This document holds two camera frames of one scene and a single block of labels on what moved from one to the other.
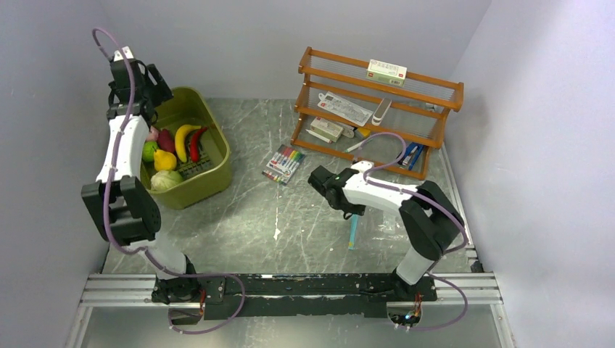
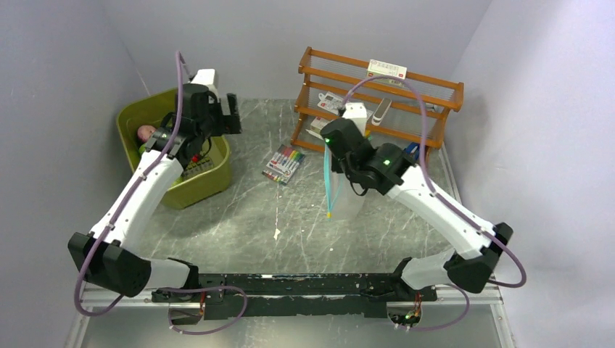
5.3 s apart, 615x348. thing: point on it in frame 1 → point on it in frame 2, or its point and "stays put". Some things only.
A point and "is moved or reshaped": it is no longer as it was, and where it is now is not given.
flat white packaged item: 344,109 stays put
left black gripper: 162,93 → 229,124
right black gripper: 357,209 → 336,167
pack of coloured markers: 283,164 stays put
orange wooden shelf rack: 371,115 stays put
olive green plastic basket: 211,173 stays put
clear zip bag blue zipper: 375,229 is moved or reshaped
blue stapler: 411,155 stays put
